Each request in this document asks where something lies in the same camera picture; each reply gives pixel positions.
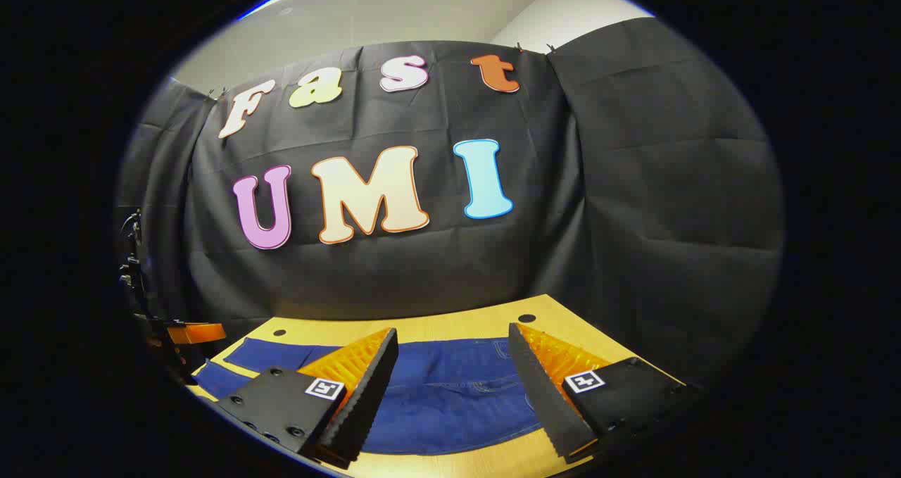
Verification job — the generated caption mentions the black backdrop cloth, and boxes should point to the black backdrop cloth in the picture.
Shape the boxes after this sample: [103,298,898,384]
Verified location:
[116,17,786,387]

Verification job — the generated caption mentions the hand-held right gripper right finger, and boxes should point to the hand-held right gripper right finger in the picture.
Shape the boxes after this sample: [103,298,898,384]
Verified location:
[508,322,705,465]

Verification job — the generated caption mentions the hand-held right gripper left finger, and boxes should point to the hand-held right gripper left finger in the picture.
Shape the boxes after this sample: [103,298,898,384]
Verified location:
[215,327,400,470]

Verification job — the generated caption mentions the blue denim jeans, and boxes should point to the blue denim jeans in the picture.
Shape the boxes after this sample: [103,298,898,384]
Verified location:
[194,337,564,456]

